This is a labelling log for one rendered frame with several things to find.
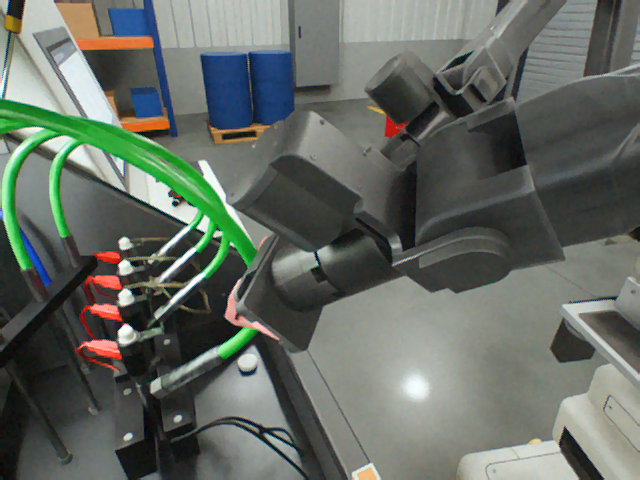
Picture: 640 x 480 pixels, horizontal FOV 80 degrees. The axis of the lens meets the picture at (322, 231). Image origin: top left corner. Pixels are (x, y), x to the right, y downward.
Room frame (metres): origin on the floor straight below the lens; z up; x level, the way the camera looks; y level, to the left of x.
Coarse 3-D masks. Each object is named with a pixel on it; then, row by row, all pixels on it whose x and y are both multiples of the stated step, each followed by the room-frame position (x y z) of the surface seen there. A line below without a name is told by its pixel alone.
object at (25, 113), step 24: (24, 120) 0.27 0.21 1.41; (48, 120) 0.27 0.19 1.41; (72, 120) 0.27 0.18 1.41; (96, 144) 0.27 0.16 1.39; (120, 144) 0.27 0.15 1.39; (144, 168) 0.27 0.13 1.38; (168, 168) 0.27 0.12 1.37; (192, 192) 0.27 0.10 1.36; (216, 216) 0.27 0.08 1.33; (240, 240) 0.27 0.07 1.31; (240, 336) 0.27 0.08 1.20
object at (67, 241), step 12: (72, 144) 0.55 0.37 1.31; (60, 156) 0.54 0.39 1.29; (60, 168) 0.54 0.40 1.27; (60, 204) 0.53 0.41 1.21; (60, 216) 0.53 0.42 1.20; (60, 228) 0.53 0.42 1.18; (192, 228) 0.61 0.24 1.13; (60, 240) 0.53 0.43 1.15; (72, 240) 0.53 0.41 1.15; (180, 240) 0.60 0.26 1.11; (72, 252) 0.53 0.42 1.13; (156, 252) 0.59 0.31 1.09; (168, 252) 0.59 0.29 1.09; (72, 264) 0.53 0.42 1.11; (156, 264) 0.58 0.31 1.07
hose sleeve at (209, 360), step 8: (208, 352) 0.27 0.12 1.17; (216, 352) 0.27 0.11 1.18; (192, 360) 0.28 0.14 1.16; (200, 360) 0.27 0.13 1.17; (208, 360) 0.27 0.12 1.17; (216, 360) 0.27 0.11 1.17; (224, 360) 0.27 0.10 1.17; (176, 368) 0.28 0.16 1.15; (184, 368) 0.27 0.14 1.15; (192, 368) 0.27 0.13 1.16; (200, 368) 0.27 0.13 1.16; (208, 368) 0.26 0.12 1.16; (168, 376) 0.27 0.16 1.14; (176, 376) 0.27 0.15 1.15; (184, 376) 0.26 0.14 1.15; (192, 376) 0.26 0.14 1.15; (168, 384) 0.26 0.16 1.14; (176, 384) 0.26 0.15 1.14
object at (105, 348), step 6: (96, 342) 0.37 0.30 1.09; (102, 342) 0.36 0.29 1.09; (108, 342) 0.36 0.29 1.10; (114, 342) 0.36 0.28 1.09; (90, 348) 0.36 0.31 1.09; (96, 348) 0.35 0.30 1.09; (102, 348) 0.35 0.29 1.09; (108, 348) 0.35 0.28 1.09; (114, 348) 0.35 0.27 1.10; (102, 354) 0.35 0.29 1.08; (108, 354) 0.35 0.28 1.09; (114, 354) 0.35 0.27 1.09; (120, 354) 0.35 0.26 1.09
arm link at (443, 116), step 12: (432, 96) 0.47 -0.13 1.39; (432, 108) 0.48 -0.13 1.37; (444, 108) 0.47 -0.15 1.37; (408, 120) 0.48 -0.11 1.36; (420, 120) 0.48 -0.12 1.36; (432, 120) 0.47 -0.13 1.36; (444, 120) 0.47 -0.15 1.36; (408, 132) 0.47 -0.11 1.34; (420, 132) 0.47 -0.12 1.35; (420, 144) 0.46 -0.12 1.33
